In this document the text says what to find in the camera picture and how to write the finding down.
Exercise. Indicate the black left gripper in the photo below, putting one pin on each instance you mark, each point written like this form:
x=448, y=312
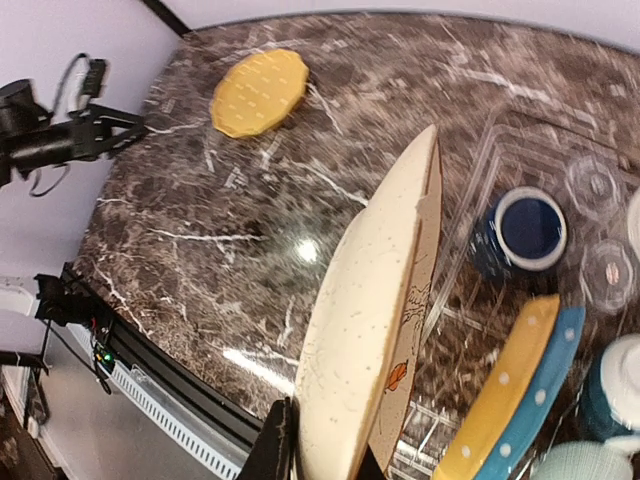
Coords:
x=95, y=131

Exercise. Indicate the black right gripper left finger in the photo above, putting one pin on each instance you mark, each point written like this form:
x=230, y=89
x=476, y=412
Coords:
x=271, y=455

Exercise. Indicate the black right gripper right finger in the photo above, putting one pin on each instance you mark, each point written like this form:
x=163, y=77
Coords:
x=369, y=468

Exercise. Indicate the cream bird pattern plate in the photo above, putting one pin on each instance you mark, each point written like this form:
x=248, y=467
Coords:
x=358, y=361

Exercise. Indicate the yellow polka dot plate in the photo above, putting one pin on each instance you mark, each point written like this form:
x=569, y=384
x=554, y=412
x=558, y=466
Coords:
x=502, y=391
x=258, y=93

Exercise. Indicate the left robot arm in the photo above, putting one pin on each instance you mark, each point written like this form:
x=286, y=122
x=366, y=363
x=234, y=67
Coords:
x=29, y=140

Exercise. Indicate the small circuit board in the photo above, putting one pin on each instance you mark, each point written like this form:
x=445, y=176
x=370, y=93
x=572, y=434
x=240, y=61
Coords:
x=102, y=354

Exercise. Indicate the blue polka dot plate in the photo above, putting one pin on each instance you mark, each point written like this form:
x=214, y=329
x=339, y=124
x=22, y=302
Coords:
x=540, y=396

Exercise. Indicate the pale green ribbed bowl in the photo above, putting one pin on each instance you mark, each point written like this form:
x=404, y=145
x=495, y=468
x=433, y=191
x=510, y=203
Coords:
x=583, y=460

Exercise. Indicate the teal and white mug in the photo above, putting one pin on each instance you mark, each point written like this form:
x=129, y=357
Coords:
x=609, y=404

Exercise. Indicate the dark blue mug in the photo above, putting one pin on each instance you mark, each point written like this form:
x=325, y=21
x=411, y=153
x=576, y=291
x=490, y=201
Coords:
x=524, y=233

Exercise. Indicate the clear glass cup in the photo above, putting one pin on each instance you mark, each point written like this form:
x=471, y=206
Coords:
x=607, y=276
x=594, y=188

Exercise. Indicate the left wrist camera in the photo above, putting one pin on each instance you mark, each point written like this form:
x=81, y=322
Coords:
x=81, y=82

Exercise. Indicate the white slotted cable duct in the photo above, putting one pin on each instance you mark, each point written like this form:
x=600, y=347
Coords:
x=207, y=446

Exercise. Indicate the black frame post left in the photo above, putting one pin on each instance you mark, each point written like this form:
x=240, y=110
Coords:
x=167, y=17

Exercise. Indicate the metal wire dish rack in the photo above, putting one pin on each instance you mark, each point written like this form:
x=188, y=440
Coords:
x=469, y=316

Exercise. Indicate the black front rail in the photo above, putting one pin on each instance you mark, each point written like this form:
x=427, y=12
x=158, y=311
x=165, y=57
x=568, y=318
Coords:
x=81, y=304

